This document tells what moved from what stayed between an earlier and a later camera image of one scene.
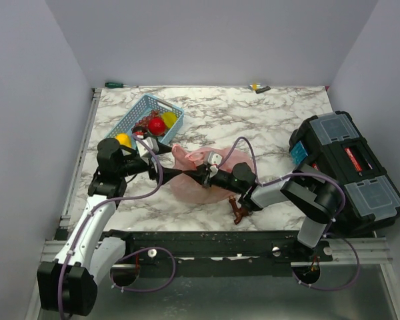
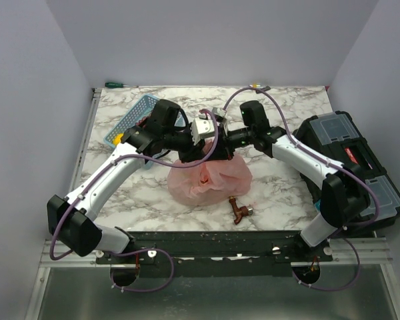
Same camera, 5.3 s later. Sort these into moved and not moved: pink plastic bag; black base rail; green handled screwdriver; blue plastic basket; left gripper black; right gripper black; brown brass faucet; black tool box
Moved: right gripper black; pink plastic bag; left gripper black
Not moved: blue plastic basket; black tool box; brown brass faucet; green handled screwdriver; black base rail
